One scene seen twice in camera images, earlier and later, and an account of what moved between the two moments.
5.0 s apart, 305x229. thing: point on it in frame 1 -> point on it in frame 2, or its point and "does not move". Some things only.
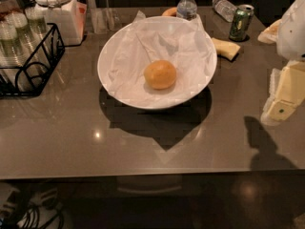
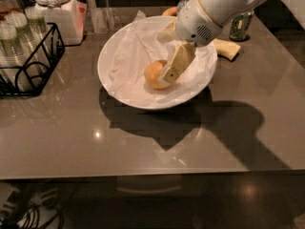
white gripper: x=292 y=32 -> x=194 y=23
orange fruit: x=160 y=74 does not move
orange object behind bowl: x=171 y=11 does not move
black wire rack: x=30 y=79 does not move
